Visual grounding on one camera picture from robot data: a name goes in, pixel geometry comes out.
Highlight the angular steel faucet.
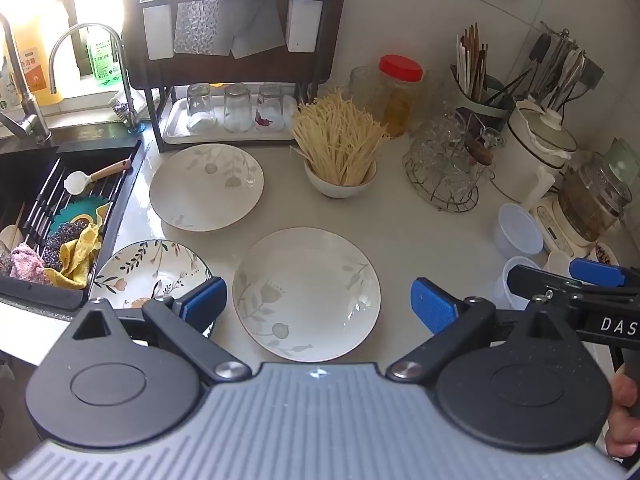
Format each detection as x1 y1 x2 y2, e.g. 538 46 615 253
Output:
0 12 52 145

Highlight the purple scrub sponge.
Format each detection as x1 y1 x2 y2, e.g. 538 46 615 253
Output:
42 221 92 272

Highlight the white electric cooking pot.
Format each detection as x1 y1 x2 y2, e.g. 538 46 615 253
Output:
491 100 579 212

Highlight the hanging utensil rack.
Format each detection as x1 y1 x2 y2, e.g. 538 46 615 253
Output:
487 21 605 113

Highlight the dish brush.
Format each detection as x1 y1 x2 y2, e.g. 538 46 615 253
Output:
107 96 135 124

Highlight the yellow detergent bottle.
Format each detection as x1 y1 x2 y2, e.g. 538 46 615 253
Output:
9 7 65 107

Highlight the glass pitcher wooden lid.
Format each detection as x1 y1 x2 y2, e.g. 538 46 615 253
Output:
462 135 496 181

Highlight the translucent plastic bowl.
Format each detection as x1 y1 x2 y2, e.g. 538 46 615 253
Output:
492 256 542 311
492 203 545 261

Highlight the textured glass tumbler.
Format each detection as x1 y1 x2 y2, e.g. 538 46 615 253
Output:
421 71 457 120
348 66 387 112

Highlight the small patterned dish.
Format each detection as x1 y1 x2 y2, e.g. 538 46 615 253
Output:
594 241 622 267

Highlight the wire cup holder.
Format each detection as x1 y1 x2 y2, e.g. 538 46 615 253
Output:
402 157 493 213

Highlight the white ceramic bowl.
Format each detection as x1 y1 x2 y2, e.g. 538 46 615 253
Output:
546 250 575 279

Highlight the tray of glass jars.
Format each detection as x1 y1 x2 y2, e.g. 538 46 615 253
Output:
162 94 301 143

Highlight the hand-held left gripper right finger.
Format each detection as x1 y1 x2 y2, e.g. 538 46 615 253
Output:
386 277 576 382

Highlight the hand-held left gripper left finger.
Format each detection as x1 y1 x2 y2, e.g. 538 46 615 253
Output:
65 276 253 385

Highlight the person's right hand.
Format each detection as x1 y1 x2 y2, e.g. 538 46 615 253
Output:
604 364 640 457

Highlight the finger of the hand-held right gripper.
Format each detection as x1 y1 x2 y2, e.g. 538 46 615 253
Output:
569 258 640 289
507 264 640 307

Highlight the white bowl of noodles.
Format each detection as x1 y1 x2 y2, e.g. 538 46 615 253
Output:
291 87 391 186

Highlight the green detergent bottle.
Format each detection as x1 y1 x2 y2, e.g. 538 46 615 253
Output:
86 25 124 86

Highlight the clear glass red mark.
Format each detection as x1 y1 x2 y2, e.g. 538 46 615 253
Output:
256 84 286 131

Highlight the grey cutting board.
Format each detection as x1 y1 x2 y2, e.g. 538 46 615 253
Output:
229 0 287 59

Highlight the glass electric kettle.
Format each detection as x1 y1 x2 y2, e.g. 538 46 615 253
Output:
529 152 634 254

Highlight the white spatula wooden handle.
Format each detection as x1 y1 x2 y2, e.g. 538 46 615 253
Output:
65 159 132 195

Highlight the black roll-up drain rack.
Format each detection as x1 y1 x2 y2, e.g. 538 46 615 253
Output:
20 157 137 256

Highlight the white plate colourful floral print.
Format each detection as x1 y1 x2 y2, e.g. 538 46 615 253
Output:
90 240 214 321

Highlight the pink scrub cloth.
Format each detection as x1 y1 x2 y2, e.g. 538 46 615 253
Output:
9 244 52 284

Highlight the curved steel faucet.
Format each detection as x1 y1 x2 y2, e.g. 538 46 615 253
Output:
47 22 142 132

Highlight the white cutlery holder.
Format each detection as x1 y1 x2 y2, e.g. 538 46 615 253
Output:
286 0 323 54
142 5 176 61

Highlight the bundle of chopsticks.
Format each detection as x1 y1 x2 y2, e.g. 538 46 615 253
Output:
455 22 489 103

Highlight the dark metal dish rack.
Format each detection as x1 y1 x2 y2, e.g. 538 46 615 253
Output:
122 0 352 153

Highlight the textured glass cutting board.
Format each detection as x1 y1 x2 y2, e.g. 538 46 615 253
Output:
174 0 232 56

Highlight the green chopstick holder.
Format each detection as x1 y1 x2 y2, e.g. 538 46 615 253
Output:
451 67 517 132

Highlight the white plate grey leaf print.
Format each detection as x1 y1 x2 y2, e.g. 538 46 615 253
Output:
149 143 265 232
232 227 382 362

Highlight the teal silicone mat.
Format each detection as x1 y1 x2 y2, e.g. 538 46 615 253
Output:
50 197 112 227

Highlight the black kitchen sink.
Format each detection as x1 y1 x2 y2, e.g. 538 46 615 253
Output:
0 124 147 312

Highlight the set of clear glass cups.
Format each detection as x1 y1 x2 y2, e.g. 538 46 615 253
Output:
404 112 493 196

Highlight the white bowl holding noodles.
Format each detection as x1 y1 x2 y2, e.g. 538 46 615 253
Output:
304 157 378 199

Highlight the clear drinking glass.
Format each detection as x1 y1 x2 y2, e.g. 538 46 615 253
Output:
223 83 254 133
186 82 217 132

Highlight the yellow dish cloth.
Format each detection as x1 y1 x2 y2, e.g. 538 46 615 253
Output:
45 202 114 289

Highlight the red lid plastic jar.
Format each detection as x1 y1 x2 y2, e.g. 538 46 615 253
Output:
378 55 424 139

